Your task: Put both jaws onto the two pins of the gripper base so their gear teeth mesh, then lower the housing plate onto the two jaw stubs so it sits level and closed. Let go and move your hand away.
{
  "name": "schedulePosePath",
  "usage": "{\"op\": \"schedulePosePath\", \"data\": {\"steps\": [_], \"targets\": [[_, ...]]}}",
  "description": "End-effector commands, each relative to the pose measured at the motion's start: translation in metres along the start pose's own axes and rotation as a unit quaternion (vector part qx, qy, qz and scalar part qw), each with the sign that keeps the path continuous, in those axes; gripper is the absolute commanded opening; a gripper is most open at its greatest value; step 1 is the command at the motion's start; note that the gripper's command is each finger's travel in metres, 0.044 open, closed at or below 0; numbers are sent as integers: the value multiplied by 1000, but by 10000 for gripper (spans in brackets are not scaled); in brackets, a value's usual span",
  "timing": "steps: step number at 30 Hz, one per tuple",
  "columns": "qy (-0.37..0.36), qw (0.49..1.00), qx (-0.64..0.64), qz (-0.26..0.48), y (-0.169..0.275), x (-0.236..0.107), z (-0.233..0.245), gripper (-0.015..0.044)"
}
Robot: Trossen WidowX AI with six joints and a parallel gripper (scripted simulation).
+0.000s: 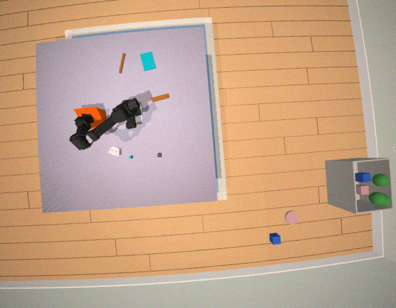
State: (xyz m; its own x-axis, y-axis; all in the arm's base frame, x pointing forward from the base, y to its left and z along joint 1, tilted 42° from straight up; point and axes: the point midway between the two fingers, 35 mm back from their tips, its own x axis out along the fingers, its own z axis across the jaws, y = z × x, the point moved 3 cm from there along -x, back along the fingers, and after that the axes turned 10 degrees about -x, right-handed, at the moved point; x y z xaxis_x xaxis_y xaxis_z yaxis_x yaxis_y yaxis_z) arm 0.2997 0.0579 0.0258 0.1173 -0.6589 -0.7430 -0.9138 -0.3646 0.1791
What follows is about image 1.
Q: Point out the teal flat square plate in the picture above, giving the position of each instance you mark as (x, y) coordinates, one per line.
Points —
(147, 61)

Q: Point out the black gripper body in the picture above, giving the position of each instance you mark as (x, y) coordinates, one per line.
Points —
(131, 123)

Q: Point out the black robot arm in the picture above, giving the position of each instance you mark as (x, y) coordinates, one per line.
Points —
(120, 114)

